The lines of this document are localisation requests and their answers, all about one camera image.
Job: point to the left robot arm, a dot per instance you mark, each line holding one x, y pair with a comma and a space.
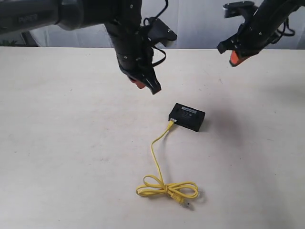
121, 18

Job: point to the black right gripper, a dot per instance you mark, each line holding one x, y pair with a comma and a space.
249, 40

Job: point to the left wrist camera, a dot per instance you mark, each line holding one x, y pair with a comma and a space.
159, 32

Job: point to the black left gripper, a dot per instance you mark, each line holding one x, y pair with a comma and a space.
135, 56

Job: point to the white backdrop curtain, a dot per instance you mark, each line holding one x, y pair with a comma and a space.
199, 24

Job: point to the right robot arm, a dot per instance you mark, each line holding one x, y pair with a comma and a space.
276, 14

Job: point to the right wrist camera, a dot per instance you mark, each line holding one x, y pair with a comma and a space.
246, 9

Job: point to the small black box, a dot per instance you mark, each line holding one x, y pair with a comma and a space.
187, 117

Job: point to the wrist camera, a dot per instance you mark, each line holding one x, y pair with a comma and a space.
246, 9
159, 32

